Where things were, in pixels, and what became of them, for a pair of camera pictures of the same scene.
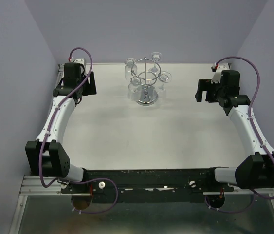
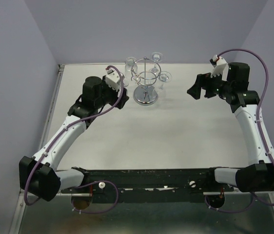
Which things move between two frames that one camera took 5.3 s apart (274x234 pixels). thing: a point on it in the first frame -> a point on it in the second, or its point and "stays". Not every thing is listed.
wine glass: x=155 y=56 stays
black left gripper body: x=85 y=87 -> x=109 y=95
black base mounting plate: x=174 y=185 stays
